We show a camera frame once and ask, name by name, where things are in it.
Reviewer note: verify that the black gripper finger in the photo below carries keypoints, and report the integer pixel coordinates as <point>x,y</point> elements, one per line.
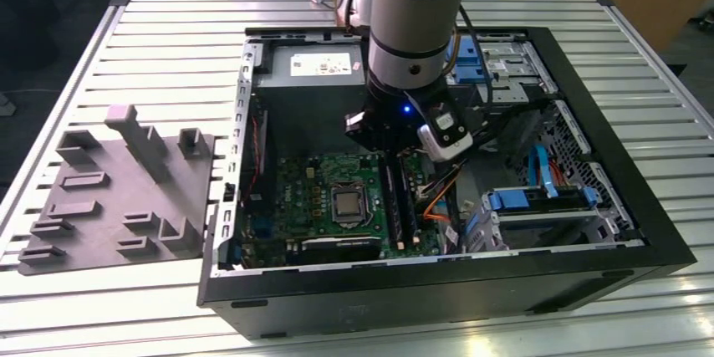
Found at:
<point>357,129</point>

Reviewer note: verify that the RAM stick with label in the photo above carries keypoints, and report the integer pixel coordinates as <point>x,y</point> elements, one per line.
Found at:
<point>396,206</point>

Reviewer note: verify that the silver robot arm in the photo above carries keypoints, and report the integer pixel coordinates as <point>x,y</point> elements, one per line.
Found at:
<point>413,18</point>

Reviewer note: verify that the RAM stick black chips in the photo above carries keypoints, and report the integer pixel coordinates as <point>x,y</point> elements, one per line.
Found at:
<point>412,215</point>

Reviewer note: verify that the grey power supply unit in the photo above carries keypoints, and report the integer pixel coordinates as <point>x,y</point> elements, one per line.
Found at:
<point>301,110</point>

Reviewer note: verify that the green motherboard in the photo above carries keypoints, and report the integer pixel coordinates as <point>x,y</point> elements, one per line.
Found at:
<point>295,173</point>

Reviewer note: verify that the silver CPU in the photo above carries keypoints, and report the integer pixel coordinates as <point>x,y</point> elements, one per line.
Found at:
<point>347,202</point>

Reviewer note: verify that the blue drive latch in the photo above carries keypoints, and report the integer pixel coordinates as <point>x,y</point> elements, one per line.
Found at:
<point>469,68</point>

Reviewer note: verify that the CPU socket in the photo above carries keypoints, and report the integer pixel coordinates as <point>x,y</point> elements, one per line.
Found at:
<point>349,224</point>

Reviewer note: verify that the metal drive cage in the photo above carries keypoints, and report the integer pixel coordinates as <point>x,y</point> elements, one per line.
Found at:
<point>528,66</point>

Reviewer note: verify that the hard disk in blue carrier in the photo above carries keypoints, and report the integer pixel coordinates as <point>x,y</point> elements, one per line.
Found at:
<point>510,199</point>

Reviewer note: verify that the black graphics card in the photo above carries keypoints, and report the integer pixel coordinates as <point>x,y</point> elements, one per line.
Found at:
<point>341,250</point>

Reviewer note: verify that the metal disk bay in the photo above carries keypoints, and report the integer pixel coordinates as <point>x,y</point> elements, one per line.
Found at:
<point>546,217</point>

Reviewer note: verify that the black PC case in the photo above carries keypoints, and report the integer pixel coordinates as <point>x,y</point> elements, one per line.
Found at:
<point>390,302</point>

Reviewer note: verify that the grey parts rack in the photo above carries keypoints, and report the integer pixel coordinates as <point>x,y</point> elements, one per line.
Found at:
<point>129,190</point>

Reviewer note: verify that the grey stand foot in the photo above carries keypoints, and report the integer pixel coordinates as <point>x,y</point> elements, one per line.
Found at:
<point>7,108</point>

